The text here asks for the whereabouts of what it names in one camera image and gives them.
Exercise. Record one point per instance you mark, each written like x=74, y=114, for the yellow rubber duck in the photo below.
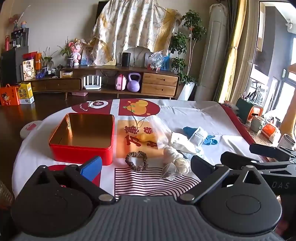
x=145, y=137

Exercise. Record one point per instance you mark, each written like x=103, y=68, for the pink doll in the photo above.
x=75, y=54

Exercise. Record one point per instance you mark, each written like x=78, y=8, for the potted orchid plant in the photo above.
x=69, y=62

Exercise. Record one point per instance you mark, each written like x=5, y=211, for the orange holder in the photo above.
x=257, y=111

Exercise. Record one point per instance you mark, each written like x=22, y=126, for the clear plastic bag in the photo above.
x=160, y=126

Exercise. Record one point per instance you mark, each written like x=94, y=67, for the blue toy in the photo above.
x=40, y=75

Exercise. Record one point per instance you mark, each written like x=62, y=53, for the black speaker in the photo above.
x=126, y=59

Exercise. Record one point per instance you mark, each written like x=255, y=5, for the yellow curtain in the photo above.
x=233, y=58

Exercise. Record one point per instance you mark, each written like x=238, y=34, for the tall covered air conditioner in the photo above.
x=215, y=58

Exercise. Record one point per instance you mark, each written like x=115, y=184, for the black cabinet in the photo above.
x=11, y=67

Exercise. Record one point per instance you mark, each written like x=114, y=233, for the small figurines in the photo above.
x=23, y=24

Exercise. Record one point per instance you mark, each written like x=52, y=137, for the pink toy case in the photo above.
x=120, y=83

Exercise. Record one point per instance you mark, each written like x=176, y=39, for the green potted tree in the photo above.
x=192, y=20

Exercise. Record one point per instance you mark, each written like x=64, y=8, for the purple kettlebell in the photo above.
x=133, y=85

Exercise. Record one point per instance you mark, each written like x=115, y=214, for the white planter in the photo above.
x=187, y=91

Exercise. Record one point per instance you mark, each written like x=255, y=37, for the wooden TV cabinet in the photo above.
x=159, y=84

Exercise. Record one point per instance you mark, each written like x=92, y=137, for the blue glove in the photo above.
x=190, y=131

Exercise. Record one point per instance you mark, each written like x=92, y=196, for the white mesh bag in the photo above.
x=173, y=155

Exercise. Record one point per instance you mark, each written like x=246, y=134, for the black coffee machine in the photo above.
x=19, y=38

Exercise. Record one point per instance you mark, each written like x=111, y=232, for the orange gift bag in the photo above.
x=37, y=59

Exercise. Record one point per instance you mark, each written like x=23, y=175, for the brown scrunchie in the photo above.
x=129, y=160

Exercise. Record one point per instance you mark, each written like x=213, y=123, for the printed tablecloth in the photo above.
x=208, y=115

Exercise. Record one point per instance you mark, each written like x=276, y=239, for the photo frame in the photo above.
x=87, y=58

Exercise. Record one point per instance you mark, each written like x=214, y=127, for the yellow carton box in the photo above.
x=26, y=92

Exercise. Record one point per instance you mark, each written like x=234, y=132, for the white scalloped panel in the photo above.
x=138, y=54

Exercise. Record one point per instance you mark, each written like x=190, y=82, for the pale green mug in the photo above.
x=256, y=124

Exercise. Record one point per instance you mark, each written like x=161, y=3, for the orange gift box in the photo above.
x=9, y=96

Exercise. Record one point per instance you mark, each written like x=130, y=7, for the small white box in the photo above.
x=66, y=74

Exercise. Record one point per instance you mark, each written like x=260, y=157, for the clear triangular packet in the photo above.
x=168, y=172

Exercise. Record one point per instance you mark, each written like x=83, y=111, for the red tin box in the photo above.
x=78, y=153

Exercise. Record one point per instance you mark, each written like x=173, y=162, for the white round stool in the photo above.
x=30, y=128

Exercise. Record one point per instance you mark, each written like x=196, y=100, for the white sachet packet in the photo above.
x=198, y=136

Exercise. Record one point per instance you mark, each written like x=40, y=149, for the white cup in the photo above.
x=286, y=141

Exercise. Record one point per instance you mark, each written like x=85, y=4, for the blue plastic bag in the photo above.
x=158, y=60

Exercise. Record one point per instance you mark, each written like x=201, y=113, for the dark teapot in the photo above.
x=59, y=67

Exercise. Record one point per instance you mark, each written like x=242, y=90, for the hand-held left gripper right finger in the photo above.
x=201, y=167

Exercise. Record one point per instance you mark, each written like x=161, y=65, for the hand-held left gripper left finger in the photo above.
x=91, y=168

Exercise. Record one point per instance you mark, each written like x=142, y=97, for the red bottle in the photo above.
x=7, y=44

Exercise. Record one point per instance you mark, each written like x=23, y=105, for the small potted plant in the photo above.
x=45, y=68

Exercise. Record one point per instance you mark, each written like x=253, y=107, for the white router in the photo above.
x=92, y=87

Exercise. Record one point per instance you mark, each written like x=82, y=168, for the orange packet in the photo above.
x=270, y=132

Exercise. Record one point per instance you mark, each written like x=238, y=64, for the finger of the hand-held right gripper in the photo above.
x=235, y=159
x=263, y=149

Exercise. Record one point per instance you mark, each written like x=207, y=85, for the white cereal box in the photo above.
x=28, y=70

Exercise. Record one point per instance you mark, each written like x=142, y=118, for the white cloth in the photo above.
x=181, y=141

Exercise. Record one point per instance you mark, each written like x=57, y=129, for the green pen holder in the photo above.
x=242, y=109

